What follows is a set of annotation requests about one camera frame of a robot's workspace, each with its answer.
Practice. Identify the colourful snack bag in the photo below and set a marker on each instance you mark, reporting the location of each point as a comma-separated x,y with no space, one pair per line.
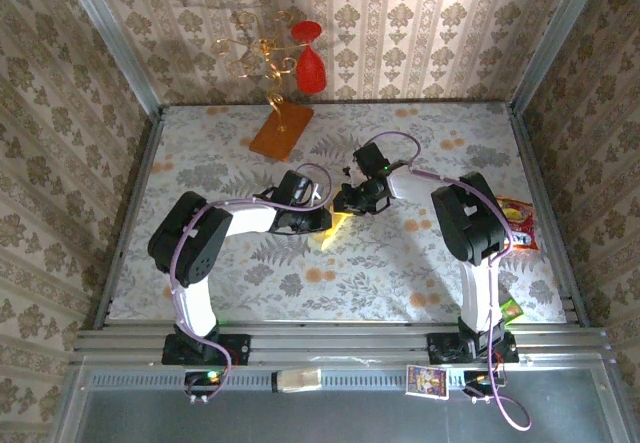
520,218

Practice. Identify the aluminium side rail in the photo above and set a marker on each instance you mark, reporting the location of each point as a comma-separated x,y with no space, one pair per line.
534,163
134,188

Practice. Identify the red wine glass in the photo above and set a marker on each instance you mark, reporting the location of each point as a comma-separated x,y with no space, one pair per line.
310,70

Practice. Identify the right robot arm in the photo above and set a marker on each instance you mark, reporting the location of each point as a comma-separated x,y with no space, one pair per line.
470,218

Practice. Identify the long aluminium frame rail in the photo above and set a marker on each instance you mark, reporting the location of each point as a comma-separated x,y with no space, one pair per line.
340,343

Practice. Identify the small green packet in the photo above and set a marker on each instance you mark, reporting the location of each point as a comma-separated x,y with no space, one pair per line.
513,310

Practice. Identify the aluminium corner post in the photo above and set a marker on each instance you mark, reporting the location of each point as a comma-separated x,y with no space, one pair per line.
555,38
111,38

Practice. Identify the small circuit board with LED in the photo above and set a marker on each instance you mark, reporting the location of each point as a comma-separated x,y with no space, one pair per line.
202,378
482,379

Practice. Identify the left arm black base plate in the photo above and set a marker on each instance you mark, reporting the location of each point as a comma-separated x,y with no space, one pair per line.
240,349

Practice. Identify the yellow paper sheet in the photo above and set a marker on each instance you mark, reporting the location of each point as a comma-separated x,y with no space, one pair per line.
339,228

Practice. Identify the grey metal tray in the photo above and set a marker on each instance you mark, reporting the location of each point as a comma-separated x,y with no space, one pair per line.
325,418

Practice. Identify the floral tablecloth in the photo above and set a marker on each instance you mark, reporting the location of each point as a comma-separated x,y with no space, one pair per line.
350,283

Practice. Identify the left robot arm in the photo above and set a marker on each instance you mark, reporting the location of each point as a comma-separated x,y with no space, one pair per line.
190,243

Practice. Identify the beige tape piece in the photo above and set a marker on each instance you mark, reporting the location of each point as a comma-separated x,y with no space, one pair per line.
300,380

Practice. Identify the playing card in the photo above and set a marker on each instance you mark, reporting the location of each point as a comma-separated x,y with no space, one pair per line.
426,381

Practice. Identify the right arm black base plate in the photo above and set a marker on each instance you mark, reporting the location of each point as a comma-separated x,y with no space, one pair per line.
437,348

